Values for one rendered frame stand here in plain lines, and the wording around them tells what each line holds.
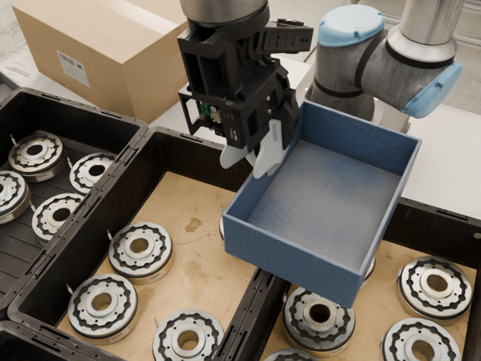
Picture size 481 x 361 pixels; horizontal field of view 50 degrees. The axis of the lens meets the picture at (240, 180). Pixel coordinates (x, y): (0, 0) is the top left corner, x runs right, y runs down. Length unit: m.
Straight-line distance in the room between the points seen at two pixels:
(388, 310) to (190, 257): 0.32
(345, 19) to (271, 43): 0.51
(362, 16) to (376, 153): 0.40
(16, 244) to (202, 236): 0.32
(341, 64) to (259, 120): 0.52
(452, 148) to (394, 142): 0.63
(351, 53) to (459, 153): 0.41
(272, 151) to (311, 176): 0.11
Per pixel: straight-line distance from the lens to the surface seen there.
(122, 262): 0.85
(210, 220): 0.90
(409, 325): 0.79
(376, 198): 0.64
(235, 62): 0.45
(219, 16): 0.42
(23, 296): 0.78
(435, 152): 1.24
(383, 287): 0.85
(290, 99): 0.50
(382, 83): 0.95
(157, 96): 1.26
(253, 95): 0.46
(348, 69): 0.98
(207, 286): 0.83
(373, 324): 0.81
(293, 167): 0.65
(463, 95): 2.57
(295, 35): 0.53
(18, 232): 0.98
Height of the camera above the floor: 1.55
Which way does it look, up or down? 49 degrees down
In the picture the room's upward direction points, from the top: 3 degrees counter-clockwise
